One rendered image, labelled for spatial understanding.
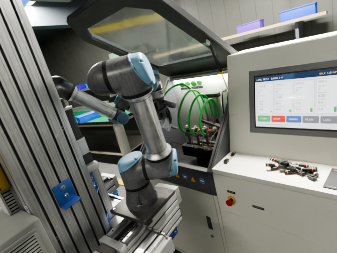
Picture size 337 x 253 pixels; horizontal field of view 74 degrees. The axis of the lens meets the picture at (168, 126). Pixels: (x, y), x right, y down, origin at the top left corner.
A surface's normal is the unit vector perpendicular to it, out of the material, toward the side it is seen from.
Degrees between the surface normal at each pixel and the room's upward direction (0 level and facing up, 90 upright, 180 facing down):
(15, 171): 90
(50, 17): 90
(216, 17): 90
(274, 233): 90
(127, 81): 104
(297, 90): 76
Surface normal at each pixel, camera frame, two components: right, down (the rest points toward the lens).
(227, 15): -0.55, 0.38
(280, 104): -0.70, 0.14
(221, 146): 0.71, 0.04
